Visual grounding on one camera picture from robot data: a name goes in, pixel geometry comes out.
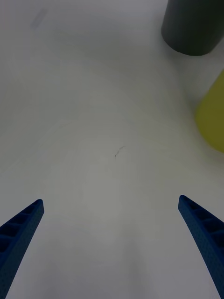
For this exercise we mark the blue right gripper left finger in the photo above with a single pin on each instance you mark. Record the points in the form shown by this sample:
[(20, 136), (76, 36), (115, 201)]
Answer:
[(18, 230)]

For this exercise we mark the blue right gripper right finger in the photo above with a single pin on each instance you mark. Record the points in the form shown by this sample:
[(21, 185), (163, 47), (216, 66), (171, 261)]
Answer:
[(205, 230)]

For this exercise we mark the yellow-green plastic bin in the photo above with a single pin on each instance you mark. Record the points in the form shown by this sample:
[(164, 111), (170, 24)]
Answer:
[(213, 116)]

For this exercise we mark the grey plastic bin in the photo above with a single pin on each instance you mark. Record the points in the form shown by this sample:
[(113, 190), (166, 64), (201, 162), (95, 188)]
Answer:
[(191, 25)]

